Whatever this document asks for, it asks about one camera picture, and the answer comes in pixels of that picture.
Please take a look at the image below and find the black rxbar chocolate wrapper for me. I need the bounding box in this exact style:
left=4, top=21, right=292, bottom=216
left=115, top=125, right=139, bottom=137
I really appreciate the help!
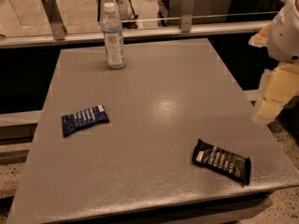
left=192, top=139, right=251, bottom=186

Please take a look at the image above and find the clear plastic water bottle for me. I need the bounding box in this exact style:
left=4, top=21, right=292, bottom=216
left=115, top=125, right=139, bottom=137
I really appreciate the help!
left=100, top=2, right=125, bottom=69

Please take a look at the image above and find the metal bracket post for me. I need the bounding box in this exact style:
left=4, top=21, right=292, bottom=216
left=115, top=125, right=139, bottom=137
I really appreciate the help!
left=41, top=0, right=67, bottom=40
left=180, top=0, right=194, bottom=33

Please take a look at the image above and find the right metal bracket post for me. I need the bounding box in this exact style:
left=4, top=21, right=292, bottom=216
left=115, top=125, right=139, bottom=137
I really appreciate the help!
left=180, top=0, right=194, bottom=33

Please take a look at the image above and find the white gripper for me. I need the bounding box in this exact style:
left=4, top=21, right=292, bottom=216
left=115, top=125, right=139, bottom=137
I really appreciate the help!
left=249, top=0, right=299, bottom=124

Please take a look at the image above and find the horizontal metal rail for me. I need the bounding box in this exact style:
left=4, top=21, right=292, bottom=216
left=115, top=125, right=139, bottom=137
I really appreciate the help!
left=0, top=21, right=270, bottom=49

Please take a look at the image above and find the left metal bracket post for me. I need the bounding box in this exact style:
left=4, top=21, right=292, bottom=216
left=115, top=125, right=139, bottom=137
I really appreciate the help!
left=41, top=0, right=67, bottom=40

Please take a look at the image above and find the blue rxbar blueberry wrapper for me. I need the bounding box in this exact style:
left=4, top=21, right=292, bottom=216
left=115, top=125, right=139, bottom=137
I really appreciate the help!
left=62, top=105, right=109, bottom=137

